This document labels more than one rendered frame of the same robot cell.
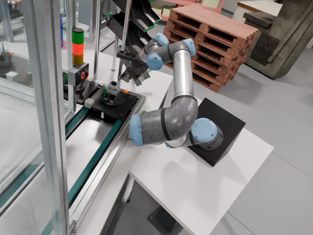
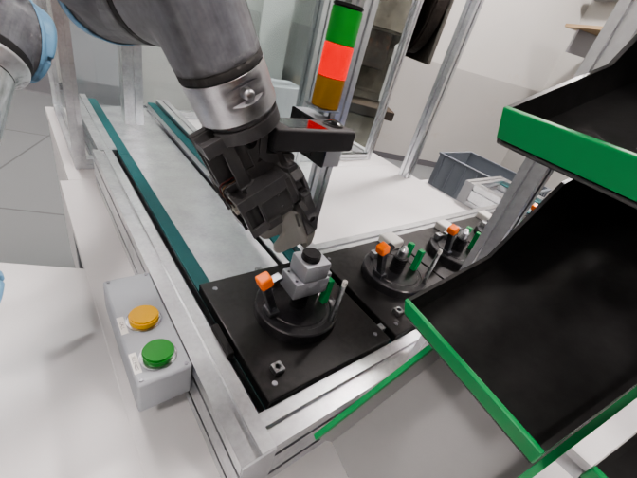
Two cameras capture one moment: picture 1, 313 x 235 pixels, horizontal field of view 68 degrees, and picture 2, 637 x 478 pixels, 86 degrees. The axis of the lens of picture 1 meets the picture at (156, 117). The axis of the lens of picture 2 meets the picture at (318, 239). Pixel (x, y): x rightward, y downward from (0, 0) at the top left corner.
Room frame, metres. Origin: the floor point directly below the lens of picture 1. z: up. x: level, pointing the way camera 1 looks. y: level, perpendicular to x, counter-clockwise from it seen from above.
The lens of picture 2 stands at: (1.39, -0.04, 1.38)
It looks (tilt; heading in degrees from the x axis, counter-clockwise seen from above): 32 degrees down; 129
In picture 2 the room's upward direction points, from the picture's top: 16 degrees clockwise
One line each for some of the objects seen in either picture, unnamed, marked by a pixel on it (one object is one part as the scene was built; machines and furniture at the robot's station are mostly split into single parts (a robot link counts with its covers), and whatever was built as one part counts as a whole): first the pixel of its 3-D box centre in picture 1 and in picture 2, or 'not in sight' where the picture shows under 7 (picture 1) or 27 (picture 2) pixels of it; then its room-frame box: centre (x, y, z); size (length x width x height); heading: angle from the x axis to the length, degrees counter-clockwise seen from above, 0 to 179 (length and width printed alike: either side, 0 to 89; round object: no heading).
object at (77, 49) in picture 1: (78, 47); (335, 61); (0.94, 0.42, 1.34); 0.05 x 0.05 x 0.05
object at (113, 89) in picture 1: (112, 86); (312, 268); (1.12, 0.30, 1.06); 0.08 x 0.04 x 0.07; 82
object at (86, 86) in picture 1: (73, 80); (399, 261); (1.15, 0.54, 1.01); 0.24 x 0.24 x 0.13; 84
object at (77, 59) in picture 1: (78, 58); (327, 91); (0.94, 0.42, 1.29); 0.05 x 0.05 x 0.05
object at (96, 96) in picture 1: (112, 101); (294, 315); (1.12, 0.29, 0.96); 0.24 x 0.24 x 0.02; 84
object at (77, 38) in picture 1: (78, 36); (343, 27); (0.94, 0.42, 1.39); 0.05 x 0.05 x 0.05
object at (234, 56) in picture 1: (205, 45); not in sight; (3.99, -0.48, 0.46); 1.29 x 0.89 x 0.92; 64
